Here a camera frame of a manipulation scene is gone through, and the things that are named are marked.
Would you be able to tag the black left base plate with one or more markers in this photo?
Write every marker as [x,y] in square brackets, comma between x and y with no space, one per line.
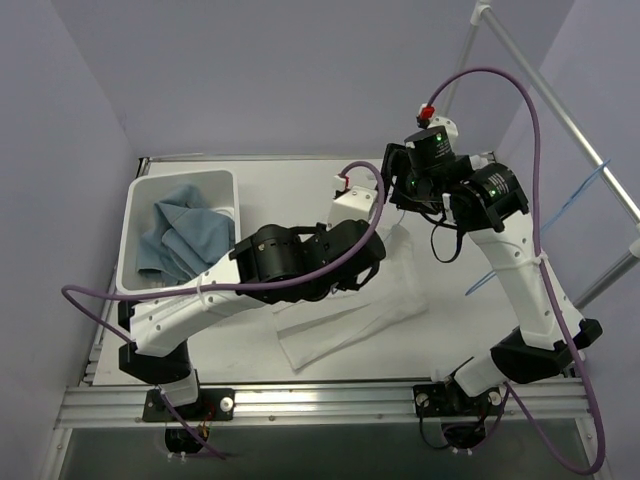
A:
[213,404]

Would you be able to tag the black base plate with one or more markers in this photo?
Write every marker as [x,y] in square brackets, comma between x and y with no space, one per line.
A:
[438,400]
[213,404]

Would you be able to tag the aluminium mounting rail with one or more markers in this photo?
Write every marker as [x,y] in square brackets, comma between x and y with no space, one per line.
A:
[302,404]

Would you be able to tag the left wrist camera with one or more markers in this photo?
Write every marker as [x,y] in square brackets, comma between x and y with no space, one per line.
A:
[351,202]

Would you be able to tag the blue wire shirt hanger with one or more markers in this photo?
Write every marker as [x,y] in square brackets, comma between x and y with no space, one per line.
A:
[398,222]

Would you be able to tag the metal clothes rack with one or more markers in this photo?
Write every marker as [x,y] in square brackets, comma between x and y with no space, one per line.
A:
[483,13]

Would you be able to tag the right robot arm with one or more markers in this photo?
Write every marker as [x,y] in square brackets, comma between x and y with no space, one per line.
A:
[482,199]

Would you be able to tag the light blue denim skirt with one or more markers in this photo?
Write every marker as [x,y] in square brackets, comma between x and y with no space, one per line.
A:
[187,238]

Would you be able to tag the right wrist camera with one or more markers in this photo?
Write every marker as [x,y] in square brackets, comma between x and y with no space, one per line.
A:
[428,117]

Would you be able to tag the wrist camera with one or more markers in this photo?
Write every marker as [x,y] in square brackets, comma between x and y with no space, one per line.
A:
[428,117]
[351,202]

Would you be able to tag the white shirt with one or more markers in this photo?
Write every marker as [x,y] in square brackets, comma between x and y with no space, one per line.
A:
[310,331]

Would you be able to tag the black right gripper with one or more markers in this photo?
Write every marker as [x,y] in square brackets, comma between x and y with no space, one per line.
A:
[395,176]

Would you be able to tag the blue wire skirt hanger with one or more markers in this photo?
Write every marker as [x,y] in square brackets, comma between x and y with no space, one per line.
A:
[573,198]

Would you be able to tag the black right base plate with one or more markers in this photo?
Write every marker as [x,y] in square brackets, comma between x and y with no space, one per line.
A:
[438,400]

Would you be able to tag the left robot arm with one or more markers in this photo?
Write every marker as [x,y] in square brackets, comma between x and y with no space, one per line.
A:
[274,265]

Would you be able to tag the white plastic bin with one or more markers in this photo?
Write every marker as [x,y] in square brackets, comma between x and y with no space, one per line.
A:
[218,187]

